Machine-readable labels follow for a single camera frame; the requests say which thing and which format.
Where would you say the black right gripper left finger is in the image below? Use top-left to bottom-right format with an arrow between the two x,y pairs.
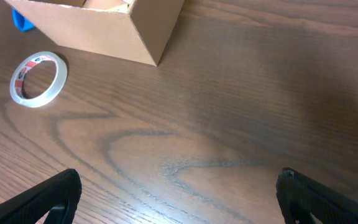
0,169 -> 82,224

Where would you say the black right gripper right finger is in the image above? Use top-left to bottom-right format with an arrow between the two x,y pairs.
276,167 -> 358,224

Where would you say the clear adhesive tape roll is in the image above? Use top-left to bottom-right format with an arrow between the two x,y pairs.
9,51 -> 68,108

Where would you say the brown cardboard box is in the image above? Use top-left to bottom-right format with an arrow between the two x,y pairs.
6,0 -> 184,66

